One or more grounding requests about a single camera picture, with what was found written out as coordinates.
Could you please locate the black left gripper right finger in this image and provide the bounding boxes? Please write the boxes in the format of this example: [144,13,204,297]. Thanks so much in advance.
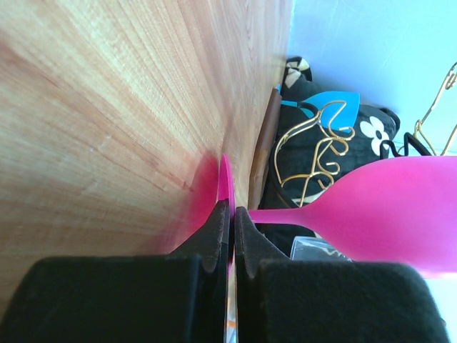
[234,207,448,342]

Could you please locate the black floral blanket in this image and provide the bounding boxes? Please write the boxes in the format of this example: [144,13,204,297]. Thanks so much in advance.
[260,56,401,258]

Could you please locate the gold wire glass rack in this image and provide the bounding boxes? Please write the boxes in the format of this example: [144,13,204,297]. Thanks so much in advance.
[248,56,456,209]

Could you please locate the pink wine glass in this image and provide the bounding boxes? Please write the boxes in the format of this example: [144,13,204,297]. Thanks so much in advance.
[216,153,457,280]

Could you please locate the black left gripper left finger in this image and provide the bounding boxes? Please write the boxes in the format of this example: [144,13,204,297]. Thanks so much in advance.
[1,200,230,342]

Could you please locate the blue wine glass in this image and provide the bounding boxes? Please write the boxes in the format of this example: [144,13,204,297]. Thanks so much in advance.
[281,91,361,133]

